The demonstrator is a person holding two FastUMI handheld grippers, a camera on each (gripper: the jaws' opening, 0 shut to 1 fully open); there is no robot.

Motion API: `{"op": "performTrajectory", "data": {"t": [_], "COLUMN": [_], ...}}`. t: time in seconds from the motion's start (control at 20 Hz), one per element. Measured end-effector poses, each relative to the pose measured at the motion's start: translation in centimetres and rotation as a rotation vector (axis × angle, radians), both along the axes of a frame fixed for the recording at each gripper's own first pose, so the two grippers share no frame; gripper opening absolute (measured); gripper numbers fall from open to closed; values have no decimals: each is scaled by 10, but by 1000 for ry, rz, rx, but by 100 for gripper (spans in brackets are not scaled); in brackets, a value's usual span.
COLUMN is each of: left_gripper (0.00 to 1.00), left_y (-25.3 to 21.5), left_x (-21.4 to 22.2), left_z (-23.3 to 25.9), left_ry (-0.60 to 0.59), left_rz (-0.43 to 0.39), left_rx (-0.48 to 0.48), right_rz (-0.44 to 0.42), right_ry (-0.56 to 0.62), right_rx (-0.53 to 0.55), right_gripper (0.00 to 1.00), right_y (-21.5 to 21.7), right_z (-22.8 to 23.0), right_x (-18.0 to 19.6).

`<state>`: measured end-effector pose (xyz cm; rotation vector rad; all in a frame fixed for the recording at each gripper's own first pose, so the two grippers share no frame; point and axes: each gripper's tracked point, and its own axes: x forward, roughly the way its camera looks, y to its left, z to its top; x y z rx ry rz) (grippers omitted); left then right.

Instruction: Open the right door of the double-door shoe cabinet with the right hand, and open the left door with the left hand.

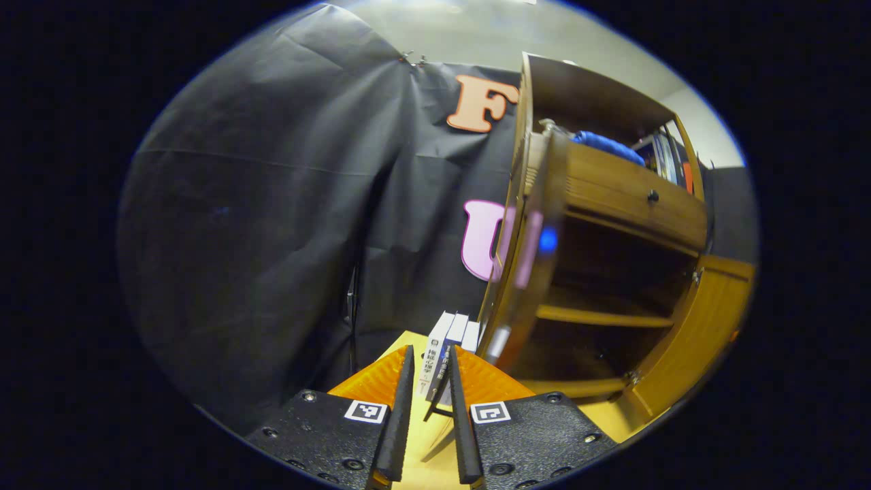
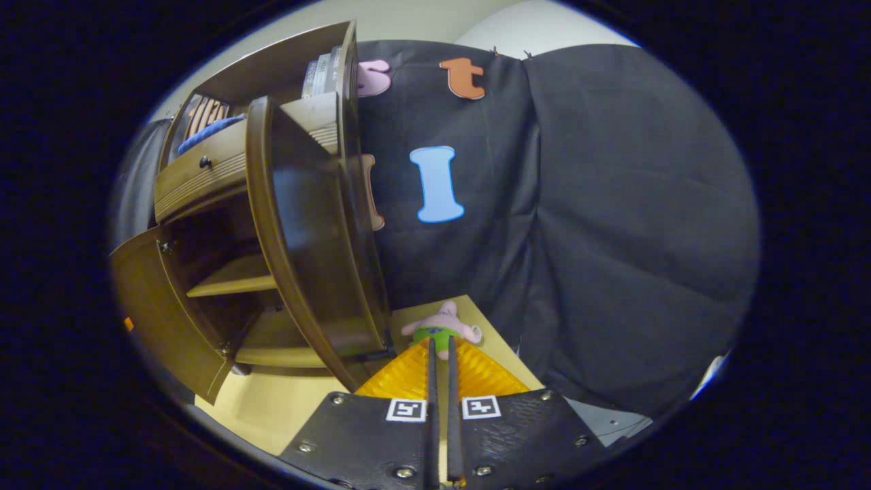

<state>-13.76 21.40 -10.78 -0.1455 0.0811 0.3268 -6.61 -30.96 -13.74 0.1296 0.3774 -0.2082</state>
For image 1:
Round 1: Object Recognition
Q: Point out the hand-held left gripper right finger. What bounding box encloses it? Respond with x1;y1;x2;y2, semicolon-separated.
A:
446;344;620;489

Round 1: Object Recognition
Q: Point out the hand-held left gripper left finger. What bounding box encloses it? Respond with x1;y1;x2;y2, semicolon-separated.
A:
244;344;416;490

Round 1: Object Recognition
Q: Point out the black door handle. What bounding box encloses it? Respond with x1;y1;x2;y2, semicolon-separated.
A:
486;325;512;365

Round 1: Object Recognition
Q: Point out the wooden shoe cabinet door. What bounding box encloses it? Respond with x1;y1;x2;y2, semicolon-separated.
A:
475;128;572;375
625;253;757;419

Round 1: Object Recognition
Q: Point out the wooden shoe cabinet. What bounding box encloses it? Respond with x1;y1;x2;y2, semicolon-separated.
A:
507;53;715;402

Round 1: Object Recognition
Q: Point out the wooden inner shelf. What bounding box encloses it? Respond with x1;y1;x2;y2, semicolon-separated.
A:
536;303;674;329

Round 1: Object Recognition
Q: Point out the black backdrop cloth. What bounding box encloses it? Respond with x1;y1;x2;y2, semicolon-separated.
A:
116;3;759;436

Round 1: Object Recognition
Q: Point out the wooden drawer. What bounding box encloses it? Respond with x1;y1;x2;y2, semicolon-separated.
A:
544;133;710;254

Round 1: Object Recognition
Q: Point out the blue towel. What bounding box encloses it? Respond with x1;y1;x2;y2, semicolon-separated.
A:
570;129;646;166

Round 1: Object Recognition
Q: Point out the book with picture cover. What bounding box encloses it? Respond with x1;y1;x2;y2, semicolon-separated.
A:
633;135;664;174

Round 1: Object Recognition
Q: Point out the grey spine book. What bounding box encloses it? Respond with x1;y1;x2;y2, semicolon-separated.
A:
653;131;680;184

